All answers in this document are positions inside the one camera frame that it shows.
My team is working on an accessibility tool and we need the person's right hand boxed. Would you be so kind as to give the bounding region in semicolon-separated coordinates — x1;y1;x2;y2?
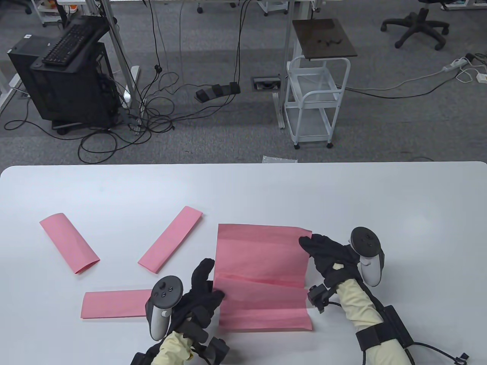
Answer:
299;234;363;288

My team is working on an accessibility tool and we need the person's left hand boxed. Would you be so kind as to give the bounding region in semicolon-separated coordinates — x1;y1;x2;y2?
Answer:
170;259;226;341

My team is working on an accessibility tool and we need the black white controller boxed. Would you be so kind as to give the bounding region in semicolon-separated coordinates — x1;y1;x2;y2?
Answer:
349;227;385;287
146;276;184;341

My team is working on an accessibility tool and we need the person's left forearm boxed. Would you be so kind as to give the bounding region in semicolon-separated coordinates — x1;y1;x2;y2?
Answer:
152;331;194;365

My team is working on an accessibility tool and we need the person's right forearm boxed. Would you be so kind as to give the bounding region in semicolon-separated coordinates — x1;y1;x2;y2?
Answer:
337;279;413;365

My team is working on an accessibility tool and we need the white rolling cart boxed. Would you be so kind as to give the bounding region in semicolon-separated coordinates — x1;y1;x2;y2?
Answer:
285;55;351;149

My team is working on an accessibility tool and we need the grey desk leg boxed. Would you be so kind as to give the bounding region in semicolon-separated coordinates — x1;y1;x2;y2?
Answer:
272;0;301;129

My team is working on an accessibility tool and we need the metal floor socket box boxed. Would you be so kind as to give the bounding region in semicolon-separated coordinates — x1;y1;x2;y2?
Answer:
252;76;282;91

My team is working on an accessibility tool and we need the black foot pedal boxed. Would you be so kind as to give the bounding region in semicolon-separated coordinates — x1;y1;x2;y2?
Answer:
195;82;241;102

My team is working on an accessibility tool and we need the dark brown board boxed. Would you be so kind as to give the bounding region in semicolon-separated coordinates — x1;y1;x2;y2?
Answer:
292;18;358;61

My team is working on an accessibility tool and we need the black wheeled dolly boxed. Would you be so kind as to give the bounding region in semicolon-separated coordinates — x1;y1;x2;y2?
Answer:
51;120;84;135

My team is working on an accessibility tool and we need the white desk leg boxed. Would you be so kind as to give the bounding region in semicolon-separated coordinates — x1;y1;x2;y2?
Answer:
86;0;140;133

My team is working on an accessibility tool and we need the white power strip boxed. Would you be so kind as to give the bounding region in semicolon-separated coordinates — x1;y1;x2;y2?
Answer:
442;57;469;73

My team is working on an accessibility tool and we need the black computer tower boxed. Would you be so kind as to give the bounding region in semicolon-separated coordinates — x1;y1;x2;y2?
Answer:
8;36;119;130

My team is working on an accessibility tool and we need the black office chair base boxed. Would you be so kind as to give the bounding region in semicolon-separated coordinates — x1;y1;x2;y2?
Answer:
197;0;237;14
381;0;450;51

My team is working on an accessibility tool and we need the white storage cart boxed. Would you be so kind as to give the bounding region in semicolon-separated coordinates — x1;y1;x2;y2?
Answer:
257;0;290;16
31;0;67;27

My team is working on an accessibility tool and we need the white desk foot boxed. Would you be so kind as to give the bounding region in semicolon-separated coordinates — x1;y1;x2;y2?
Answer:
0;61;23;111

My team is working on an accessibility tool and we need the black keyboard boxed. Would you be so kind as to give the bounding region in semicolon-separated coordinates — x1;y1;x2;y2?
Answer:
41;24;99;67

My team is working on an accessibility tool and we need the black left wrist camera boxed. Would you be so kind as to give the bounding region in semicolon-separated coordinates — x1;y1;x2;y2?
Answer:
207;338;231;365

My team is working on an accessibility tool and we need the black right arm strap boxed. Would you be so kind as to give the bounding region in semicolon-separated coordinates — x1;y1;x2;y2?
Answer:
356;326;387;351

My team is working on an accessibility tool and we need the long black floor cable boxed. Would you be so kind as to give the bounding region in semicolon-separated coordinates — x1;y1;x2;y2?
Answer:
344;68;463;100

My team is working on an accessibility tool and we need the black cable with connector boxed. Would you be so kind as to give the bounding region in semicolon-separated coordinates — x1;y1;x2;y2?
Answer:
413;341;470;365

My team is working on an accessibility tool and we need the tangle of black cables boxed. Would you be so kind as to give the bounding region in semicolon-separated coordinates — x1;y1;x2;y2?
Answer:
4;65;179;164

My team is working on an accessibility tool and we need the white cable loop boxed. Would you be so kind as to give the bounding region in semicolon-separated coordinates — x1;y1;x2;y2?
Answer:
457;63;487;82

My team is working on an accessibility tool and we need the hanging black cable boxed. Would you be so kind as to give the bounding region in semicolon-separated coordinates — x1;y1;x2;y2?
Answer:
228;0;253;86
146;0;164;73

